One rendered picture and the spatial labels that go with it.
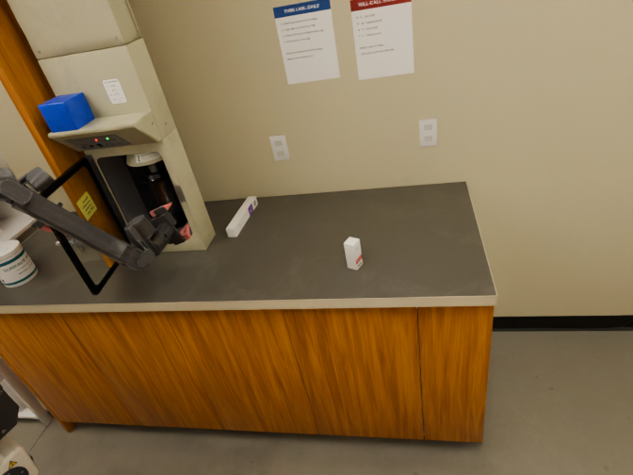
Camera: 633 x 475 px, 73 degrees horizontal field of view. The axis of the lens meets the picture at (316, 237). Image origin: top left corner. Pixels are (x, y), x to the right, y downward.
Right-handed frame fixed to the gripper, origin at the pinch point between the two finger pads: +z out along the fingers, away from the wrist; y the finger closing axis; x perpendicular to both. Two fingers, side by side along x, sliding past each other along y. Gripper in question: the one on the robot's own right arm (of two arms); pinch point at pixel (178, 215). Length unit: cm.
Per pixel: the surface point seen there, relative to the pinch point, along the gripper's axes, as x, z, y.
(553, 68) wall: -129, 57, -26
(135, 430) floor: 100, -12, -90
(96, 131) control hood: 4.8, 0.3, 35.6
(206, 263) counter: 6.7, 3.3, -23.1
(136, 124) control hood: -8.5, 1.0, 31.3
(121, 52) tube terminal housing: -12, 12, 50
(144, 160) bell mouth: 8.1, 13.8, 19.1
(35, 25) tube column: 7, 11, 68
